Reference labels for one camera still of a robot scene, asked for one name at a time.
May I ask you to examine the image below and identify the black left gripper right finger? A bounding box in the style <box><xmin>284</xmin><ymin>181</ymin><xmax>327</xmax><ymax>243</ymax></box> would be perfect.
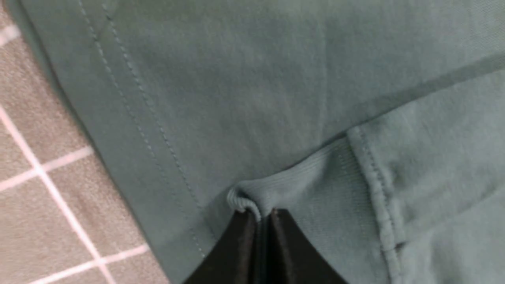
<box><xmin>260</xmin><ymin>208</ymin><xmax>347</xmax><ymax>284</ymax></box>

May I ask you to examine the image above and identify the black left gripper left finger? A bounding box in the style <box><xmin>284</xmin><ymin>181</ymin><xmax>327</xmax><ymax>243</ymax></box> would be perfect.
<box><xmin>185</xmin><ymin>210</ymin><xmax>257</xmax><ymax>284</ymax></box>

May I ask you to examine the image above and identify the green long sleeve shirt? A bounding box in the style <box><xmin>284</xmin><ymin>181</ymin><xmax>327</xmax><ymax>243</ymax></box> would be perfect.
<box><xmin>7</xmin><ymin>0</ymin><xmax>504</xmax><ymax>284</ymax></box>

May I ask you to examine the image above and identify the beige grid tablecloth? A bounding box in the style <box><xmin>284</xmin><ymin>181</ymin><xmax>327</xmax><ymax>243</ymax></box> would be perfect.
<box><xmin>1</xmin><ymin>0</ymin><xmax>169</xmax><ymax>284</ymax></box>

